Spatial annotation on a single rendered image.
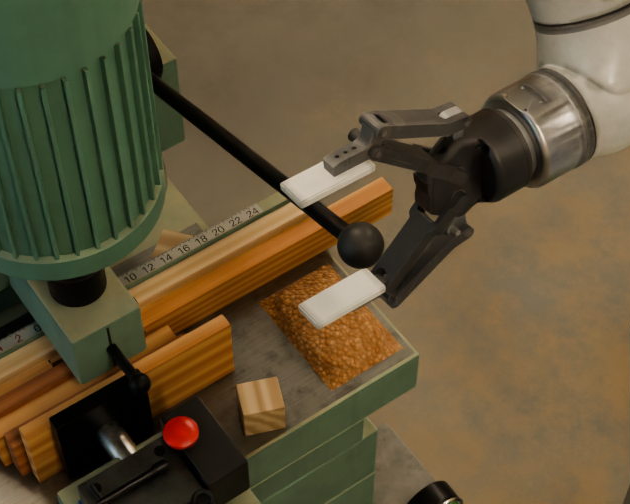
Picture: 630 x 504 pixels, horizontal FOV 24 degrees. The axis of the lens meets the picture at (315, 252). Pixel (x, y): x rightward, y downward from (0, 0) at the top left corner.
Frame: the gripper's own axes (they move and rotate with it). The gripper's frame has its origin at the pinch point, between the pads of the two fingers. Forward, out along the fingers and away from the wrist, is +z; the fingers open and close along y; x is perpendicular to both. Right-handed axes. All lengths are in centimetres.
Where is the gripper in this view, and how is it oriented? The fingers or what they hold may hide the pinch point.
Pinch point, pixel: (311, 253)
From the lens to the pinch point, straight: 116.3
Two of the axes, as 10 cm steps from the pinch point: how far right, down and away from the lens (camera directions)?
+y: -0.9, -7.1, -7.0
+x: 5.6, 5.4, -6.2
